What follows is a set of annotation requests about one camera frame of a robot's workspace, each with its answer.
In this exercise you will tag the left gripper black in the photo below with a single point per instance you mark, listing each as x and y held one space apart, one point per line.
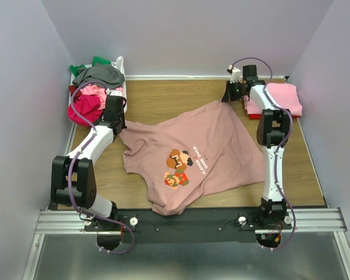
118 126

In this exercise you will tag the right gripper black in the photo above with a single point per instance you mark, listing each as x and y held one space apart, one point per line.
228 93

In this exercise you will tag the dusty pink printed t-shirt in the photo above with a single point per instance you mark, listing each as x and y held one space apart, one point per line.
200 152

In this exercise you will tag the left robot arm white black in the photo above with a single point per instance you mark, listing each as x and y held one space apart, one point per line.
73 182

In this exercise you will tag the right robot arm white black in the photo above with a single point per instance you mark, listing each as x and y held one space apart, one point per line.
273 131

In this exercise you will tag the folded red t-shirt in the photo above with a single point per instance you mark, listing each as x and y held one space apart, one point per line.
252 110

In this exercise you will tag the magenta t-shirt in basket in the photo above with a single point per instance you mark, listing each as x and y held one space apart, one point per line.
87 106

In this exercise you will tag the pink t-shirt in basket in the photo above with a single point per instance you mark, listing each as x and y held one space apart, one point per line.
91 89

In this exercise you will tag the grey t-shirt in basket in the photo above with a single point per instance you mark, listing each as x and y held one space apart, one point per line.
106 74

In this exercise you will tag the folded light pink t-shirt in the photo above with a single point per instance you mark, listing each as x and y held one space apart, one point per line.
286 96

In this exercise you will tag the dark red t-shirt in basket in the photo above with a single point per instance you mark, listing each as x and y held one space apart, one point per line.
72 88

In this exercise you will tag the white laundry basket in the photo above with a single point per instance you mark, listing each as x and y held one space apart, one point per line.
119 64

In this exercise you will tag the green t-shirt in basket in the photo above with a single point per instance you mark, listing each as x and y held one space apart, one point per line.
77 69

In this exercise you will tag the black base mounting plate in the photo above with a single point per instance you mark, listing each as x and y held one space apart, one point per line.
194 225

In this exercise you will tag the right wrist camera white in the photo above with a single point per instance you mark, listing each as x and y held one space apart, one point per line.
235 74

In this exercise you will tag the aluminium frame rail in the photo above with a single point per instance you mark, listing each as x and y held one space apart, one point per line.
314 248

